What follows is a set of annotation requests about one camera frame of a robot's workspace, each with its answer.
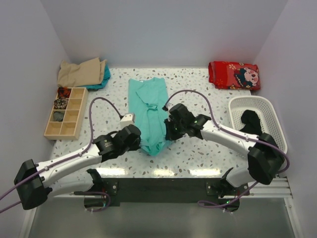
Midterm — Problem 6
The mint green t shirt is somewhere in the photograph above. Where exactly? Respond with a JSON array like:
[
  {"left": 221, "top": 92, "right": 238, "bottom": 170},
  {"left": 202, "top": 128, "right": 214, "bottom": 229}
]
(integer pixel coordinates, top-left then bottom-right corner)
[{"left": 128, "top": 77, "right": 169, "bottom": 156}]

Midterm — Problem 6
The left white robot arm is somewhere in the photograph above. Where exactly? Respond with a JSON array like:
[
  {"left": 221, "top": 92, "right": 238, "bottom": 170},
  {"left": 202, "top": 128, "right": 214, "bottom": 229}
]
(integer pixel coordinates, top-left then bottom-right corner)
[{"left": 14, "top": 124, "right": 141, "bottom": 210}]

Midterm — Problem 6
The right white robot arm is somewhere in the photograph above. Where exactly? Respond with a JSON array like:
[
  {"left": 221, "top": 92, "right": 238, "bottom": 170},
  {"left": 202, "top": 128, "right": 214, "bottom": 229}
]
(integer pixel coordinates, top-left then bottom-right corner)
[{"left": 164, "top": 104, "right": 285, "bottom": 195}]

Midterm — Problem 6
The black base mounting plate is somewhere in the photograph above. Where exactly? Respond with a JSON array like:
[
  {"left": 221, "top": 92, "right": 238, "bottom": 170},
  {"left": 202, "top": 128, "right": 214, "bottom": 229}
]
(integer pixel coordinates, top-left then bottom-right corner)
[{"left": 84, "top": 178, "right": 250, "bottom": 209}]

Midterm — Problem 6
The wooden compartment tray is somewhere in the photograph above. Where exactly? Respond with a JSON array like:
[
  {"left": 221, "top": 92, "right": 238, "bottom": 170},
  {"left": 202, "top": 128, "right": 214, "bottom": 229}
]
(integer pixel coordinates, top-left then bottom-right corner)
[{"left": 44, "top": 87, "right": 88, "bottom": 140}]

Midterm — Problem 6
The red cartoon print cloth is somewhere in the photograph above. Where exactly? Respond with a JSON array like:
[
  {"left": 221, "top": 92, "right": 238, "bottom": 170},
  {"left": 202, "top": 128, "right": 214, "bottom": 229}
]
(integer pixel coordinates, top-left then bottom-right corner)
[{"left": 208, "top": 61, "right": 261, "bottom": 91}]

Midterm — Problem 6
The teal folded t shirt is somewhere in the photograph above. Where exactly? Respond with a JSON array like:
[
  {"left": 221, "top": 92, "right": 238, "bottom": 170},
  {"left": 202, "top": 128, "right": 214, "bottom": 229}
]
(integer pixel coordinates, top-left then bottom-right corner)
[{"left": 85, "top": 59, "right": 111, "bottom": 91}]

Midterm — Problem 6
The black t shirt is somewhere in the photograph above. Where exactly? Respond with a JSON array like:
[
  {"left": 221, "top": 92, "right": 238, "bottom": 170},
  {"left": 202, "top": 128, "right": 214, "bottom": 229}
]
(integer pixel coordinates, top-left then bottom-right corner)
[{"left": 240, "top": 110, "right": 263, "bottom": 136}]

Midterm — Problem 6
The grey scrunchie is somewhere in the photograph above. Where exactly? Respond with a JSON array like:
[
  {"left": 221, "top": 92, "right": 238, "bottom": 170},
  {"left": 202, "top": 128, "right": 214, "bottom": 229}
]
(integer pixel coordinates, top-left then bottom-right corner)
[{"left": 53, "top": 111, "right": 64, "bottom": 122}]

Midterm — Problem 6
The patterned brown scrunchie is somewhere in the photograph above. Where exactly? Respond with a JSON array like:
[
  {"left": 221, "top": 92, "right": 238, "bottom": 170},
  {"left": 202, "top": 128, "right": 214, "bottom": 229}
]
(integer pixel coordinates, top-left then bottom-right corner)
[{"left": 53, "top": 98, "right": 68, "bottom": 110}]

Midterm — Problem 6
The beige folded t shirt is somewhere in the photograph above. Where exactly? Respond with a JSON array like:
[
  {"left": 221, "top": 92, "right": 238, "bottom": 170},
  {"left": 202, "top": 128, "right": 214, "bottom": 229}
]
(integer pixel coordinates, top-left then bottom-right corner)
[{"left": 57, "top": 58, "right": 107, "bottom": 87}]

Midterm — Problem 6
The red black scrunchie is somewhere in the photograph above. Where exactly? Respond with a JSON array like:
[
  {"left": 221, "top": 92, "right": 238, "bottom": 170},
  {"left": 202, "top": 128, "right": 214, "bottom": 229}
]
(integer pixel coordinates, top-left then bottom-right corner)
[{"left": 57, "top": 87, "right": 71, "bottom": 99}]

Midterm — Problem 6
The white plastic laundry basket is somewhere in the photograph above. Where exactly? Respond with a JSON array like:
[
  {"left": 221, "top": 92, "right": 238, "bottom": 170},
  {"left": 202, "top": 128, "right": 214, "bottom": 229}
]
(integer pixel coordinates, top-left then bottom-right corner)
[{"left": 228, "top": 96, "right": 288, "bottom": 153}]

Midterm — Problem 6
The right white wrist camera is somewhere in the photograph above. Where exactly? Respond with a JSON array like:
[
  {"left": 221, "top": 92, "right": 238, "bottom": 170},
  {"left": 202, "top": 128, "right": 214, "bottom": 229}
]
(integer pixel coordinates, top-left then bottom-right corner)
[{"left": 162, "top": 106, "right": 172, "bottom": 121}]

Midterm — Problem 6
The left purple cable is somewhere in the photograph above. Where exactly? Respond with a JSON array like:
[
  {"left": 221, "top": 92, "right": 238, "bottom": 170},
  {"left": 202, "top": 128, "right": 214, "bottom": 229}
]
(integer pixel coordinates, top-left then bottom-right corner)
[{"left": 0, "top": 96, "right": 124, "bottom": 214}]

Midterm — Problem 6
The aluminium frame rail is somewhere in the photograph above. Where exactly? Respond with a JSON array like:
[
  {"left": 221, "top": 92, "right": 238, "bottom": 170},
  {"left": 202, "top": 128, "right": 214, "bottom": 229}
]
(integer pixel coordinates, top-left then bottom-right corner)
[{"left": 249, "top": 177, "right": 293, "bottom": 198}]

